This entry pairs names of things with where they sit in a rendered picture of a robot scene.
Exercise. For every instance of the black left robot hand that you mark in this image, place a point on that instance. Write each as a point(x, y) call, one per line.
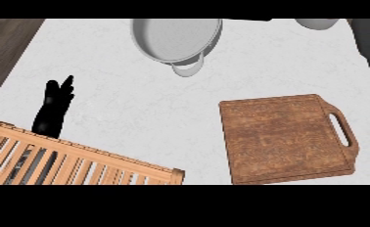
point(53, 107)

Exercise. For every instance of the grey metal pot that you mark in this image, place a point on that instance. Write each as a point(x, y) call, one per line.
point(173, 40)

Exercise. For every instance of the brown wooden cutting board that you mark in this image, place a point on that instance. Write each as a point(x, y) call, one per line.
point(281, 136)

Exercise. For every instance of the pale wooden slatted rack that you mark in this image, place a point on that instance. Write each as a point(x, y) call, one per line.
point(86, 162)

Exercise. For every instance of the dark flat object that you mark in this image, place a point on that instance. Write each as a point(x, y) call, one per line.
point(247, 19)

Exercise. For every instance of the pale grey round vessel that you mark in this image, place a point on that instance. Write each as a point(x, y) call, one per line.
point(315, 23)

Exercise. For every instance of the dark grey appliance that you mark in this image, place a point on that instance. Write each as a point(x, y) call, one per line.
point(361, 38)

